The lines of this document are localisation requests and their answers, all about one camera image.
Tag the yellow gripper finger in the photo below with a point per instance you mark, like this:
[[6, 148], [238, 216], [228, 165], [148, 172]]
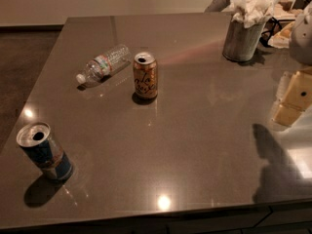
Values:
[[293, 97]]

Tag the orange soda can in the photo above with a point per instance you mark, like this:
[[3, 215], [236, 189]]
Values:
[[145, 75]]

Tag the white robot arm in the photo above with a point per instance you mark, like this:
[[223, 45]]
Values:
[[301, 41]]

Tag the blue silver energy drink can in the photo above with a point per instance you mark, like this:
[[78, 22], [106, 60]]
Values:
[[42, 148]]

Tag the grey metal bucket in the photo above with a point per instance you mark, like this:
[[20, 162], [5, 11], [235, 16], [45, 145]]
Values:
[[240, 42]]

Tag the crumpled white paper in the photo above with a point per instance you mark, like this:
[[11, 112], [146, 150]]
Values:
[[252, 12]]

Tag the clear plastic water bottle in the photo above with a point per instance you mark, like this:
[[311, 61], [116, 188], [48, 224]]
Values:
[[104, 65]]

